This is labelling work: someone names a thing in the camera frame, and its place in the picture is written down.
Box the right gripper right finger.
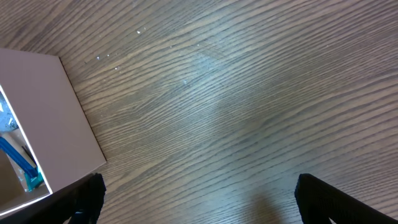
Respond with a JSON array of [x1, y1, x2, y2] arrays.
[[294, 174, 397, 224]]

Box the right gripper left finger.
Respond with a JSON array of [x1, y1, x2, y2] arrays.
[[1, 173, 106, 224]]

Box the white teal toothpaste tube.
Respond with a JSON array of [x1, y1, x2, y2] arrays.
[[24, 167, 44, 192]]

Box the blue disposable razor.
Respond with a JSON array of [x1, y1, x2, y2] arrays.
[[1, 137, 38, 179]]

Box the open cardboard box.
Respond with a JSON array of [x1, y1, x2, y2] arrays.
[[1, 49, 106, 218]]

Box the clear bottle with dark liquid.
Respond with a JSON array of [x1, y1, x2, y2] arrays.
[[0, 94, 19, 133]]

